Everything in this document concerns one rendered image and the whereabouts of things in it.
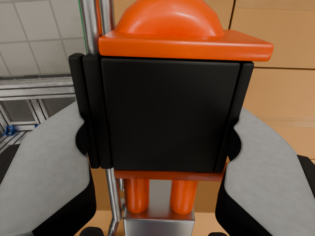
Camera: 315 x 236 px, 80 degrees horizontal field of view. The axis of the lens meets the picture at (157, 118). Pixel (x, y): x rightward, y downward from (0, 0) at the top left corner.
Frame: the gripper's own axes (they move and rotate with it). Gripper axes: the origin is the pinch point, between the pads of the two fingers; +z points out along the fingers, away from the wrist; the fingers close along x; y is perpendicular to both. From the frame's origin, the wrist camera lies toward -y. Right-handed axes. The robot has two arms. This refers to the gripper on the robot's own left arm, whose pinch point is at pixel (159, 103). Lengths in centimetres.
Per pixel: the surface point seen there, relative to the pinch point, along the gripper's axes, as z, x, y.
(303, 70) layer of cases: 54, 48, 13
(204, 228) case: 12.7, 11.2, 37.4
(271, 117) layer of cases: 53, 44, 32
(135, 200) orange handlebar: -1.0, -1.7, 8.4
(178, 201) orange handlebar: -0.8, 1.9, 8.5
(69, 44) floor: 107, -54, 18
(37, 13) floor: 107, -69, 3
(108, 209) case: 12.9, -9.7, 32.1
